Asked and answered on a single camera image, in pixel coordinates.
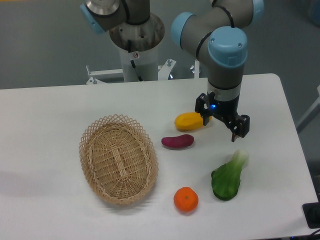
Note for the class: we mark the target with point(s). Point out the green bok choy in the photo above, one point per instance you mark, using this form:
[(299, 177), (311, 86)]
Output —
[(226, 179)]

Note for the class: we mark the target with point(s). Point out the white furniture leg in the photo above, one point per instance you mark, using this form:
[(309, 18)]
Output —
[(309, 114)]

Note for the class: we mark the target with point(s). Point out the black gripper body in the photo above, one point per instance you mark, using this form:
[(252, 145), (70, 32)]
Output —
[(225, 111)]

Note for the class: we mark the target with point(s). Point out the woven wicker basket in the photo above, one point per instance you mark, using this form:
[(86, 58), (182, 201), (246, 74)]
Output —
[(118, 159)]

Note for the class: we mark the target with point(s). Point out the purple sweet potato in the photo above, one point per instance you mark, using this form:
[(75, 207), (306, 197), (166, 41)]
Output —
[(178, 142)]

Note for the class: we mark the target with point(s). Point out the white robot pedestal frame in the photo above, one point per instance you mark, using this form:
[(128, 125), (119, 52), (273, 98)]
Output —
[(136, 66)]

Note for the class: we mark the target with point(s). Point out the yellow mango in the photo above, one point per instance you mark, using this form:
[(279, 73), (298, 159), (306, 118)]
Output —
[(188, 121)]

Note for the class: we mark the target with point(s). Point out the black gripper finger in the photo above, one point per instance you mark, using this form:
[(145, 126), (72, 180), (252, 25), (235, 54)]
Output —
[(202, 108), (241, 127)]

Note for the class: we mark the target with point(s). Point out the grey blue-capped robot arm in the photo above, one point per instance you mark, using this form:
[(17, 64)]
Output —
[(215, 39)]

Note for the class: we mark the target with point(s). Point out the orange tangerine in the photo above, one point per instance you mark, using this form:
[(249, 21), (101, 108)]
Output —
[(186, 199)]

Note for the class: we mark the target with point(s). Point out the black device at table edge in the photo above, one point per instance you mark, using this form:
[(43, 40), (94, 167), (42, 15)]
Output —
[(312, 214)]

